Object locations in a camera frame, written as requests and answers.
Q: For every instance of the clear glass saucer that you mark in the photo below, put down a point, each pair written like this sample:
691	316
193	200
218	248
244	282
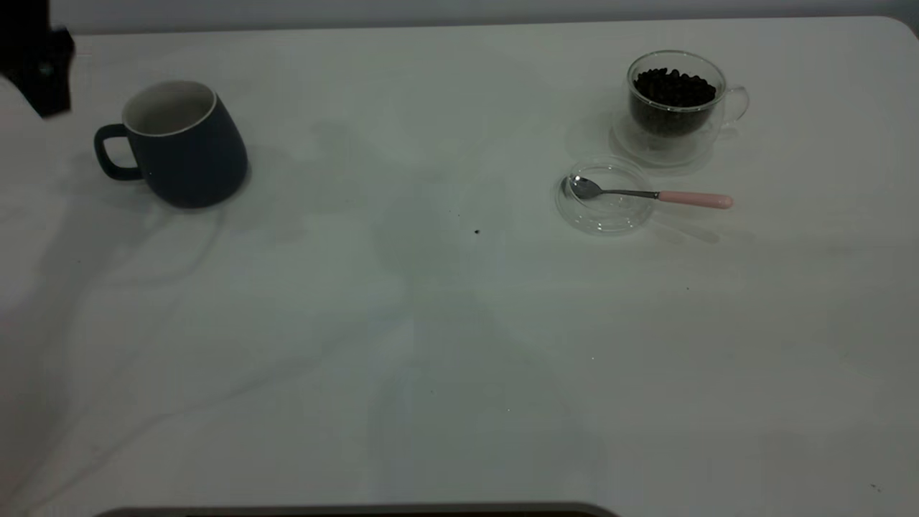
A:
689	159

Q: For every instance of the clear double-wall glass cup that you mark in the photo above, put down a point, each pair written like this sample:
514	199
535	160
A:
635	100

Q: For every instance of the clear round glass lid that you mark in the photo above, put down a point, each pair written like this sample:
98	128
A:
610	219

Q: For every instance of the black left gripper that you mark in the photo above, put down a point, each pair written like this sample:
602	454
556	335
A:
36	43

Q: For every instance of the dark coffee beans pile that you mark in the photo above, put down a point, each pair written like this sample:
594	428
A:
671	100

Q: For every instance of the dark blue ceramic mug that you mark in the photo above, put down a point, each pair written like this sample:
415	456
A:
194	158

